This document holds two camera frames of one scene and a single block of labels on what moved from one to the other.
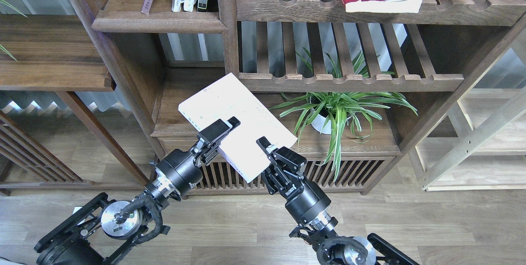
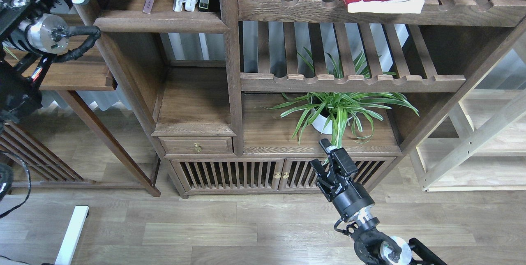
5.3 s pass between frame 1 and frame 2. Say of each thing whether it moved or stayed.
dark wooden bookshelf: stayed
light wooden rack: stayed
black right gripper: moved
